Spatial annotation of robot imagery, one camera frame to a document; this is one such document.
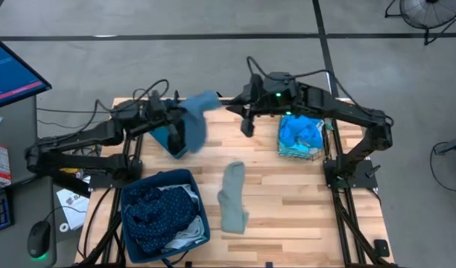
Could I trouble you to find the black aluminium frame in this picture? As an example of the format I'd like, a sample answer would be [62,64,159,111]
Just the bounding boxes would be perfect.
[101,90,397,268]

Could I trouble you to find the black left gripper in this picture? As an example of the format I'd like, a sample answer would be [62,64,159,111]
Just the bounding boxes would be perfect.
[147,90,189,151]

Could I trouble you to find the white fluffy cloth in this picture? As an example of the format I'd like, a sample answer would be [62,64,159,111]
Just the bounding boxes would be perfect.
[314,118,326,150]

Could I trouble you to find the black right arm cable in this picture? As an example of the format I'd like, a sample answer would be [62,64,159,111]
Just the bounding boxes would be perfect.
[245,55,343,98]

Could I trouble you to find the pale grey-green knit sock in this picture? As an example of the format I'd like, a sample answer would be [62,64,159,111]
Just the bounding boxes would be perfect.
[217,160,250,235]

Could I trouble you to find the black floor cable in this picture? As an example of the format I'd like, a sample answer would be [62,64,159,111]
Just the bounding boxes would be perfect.
[429,140,456,194]

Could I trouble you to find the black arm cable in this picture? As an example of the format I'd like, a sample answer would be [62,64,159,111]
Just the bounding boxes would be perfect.
[95,78,170,112]
[245,55,343,98]

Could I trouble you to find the dark blue fabric bin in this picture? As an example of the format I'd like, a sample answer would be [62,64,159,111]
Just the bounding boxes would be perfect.
[119,168,212,265]

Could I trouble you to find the navy white-dotted cloth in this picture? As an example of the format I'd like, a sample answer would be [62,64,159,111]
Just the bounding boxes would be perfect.
[122,185,199,255]

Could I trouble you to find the computer monitor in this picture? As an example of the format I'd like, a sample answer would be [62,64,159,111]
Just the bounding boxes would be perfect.
[0,31,53,112]

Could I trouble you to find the yellow cable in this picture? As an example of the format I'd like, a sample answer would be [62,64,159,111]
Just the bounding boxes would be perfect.
[60,167,83,179]

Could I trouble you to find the grey desk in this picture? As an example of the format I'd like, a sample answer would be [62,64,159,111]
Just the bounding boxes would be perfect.
[0,95,58,268]

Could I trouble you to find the light grey cloth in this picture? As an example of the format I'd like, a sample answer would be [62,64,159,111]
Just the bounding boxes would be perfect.
[162,214,208,251]

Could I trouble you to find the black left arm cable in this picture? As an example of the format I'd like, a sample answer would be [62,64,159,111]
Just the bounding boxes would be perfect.
[95,78,170,112]

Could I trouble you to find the white printed paper sheet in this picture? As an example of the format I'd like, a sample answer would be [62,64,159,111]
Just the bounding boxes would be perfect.
[56,188,91,232]

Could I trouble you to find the metal wire basket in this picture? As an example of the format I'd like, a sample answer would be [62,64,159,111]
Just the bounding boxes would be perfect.
[276,114,326,162]

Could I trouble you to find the turquoise knit cloth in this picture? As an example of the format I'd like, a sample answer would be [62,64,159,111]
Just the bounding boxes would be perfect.
[279,142,320,158]

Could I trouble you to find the slate blue knit cloth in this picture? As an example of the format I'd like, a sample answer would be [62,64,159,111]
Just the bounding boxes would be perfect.
[183,89,223,154]

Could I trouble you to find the black table clamp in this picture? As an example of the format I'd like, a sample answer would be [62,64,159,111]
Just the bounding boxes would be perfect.
[373,238,391,258]

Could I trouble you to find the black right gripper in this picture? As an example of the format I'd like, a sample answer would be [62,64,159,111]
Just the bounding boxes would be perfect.
[225,71,289,138]

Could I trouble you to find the black computer mouse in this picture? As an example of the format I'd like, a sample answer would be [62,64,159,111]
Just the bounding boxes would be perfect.
[27,220,51,260]

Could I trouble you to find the teal flat fabric tray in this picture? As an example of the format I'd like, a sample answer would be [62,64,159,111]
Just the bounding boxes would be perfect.
[149,124,189,161]

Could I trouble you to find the black floor fan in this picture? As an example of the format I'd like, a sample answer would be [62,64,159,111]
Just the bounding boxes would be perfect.
[384,0,456,46]

